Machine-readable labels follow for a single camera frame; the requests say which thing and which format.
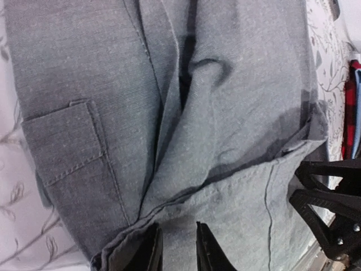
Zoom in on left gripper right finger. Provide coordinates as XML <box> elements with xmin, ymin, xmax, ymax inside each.
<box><xmin>196</xmin><ymin>221</ymin><xmax>236</xmax><ymax>271</ymax></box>

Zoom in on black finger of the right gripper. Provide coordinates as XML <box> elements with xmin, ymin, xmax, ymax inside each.
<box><xmin>294</xmin><ymin>158</ymin><xmax>360</xmax><ymax>195</ymax></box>

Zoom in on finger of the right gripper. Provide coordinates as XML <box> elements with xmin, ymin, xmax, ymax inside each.
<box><xmin>289</xmin><ymin>189</ymin><xmax>360</xmax><ymax>260</ymax></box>

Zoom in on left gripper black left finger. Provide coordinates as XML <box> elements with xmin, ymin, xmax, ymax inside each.
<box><xmin>135</xmin><ymin>223</ymin><xmax>163</xmax><ymax>271</ymax></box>

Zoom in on grey long sleeve shirt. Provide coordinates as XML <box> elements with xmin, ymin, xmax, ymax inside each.
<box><xmin>5</xmin><ymin>1</ymin><xmax>328</xmax><ymax>270</ymax></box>

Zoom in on red plaid folded shirt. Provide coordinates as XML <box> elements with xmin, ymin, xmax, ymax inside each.
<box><xmin>341</xmin><ymin>60</ymin><xmax>360</xmax><ymax>160</ymax></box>

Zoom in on floral patterned table cloth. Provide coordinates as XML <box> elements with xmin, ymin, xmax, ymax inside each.
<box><xmin>1</xmin><ymin>1</ymin><xmax>350</xmax><ymax>270</ymax></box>

